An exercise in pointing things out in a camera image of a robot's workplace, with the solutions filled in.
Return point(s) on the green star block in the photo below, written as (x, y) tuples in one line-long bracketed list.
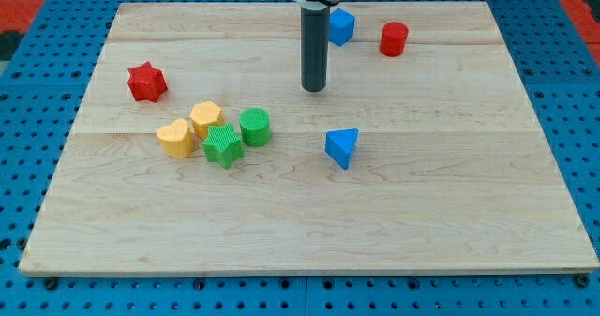
[(222, 145)]

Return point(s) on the red star block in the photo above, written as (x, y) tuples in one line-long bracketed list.
[(146, 83)]

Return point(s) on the blue triangle block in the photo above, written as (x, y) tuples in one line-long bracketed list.
[(340, 145)]

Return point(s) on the green cylinder block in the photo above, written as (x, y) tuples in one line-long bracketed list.
[(255, 127)]

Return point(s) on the yellow hexagon block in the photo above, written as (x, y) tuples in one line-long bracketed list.
[(205, 115)]

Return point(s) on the light wooden board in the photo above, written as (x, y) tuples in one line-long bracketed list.
[(450, 175)]

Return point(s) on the yellow heart block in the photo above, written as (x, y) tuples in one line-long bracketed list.
[(176, 139)]

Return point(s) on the blue cube block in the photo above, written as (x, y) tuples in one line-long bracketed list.
[(341, 28)]

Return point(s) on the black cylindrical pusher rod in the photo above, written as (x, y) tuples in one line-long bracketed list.
[(314, 48)]

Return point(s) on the red cylinder block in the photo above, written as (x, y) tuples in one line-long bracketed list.
[(393, 39)]

